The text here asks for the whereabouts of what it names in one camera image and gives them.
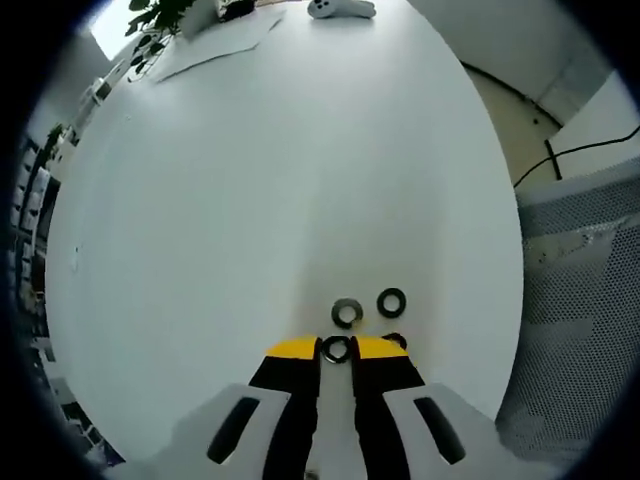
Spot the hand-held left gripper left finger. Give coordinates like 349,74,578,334
101,335,322,480

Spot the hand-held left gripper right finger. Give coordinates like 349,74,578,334
350,335,551,480

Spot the dark steel washer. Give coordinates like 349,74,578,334
321,335,354,366

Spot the grey metal washer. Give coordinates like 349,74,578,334
330,297,365,329

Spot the shelf of white bins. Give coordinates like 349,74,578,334
9,127,64,321

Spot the white paper sheet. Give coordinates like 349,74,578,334
156,8,287,85

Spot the white handheld controller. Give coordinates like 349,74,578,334
306,0,377,22

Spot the small black object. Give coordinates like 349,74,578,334
219,0,257,17

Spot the green potted plant white pot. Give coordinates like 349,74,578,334
124,0,222,77

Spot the black floor cable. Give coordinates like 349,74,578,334
513,123,640,190

